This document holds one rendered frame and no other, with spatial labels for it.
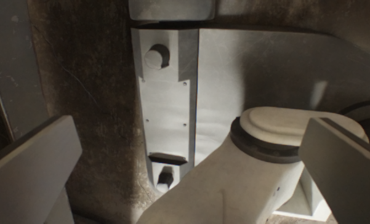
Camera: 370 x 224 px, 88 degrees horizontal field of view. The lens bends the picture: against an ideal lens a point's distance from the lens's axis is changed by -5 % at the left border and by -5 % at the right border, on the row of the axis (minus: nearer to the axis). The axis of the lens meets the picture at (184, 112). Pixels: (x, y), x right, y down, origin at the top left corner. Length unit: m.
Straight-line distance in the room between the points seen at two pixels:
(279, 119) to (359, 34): 0.39
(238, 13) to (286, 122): 0.35
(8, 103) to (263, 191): 0.34
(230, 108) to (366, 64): 0.28
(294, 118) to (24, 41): 0.41
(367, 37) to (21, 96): 0.75
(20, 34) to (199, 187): 0.29
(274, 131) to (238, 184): 0.11
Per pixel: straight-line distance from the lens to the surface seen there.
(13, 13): 0.30
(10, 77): 0.30
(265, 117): 0.37
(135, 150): 0.89
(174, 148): 0.56
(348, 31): 0.69
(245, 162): 0.34
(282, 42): 0.46
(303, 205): 0.49
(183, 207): 0.24
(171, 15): 0.43
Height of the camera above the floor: 0.61
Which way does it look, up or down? 59 degrees down
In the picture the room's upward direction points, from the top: 156 degrees counter-clockwise
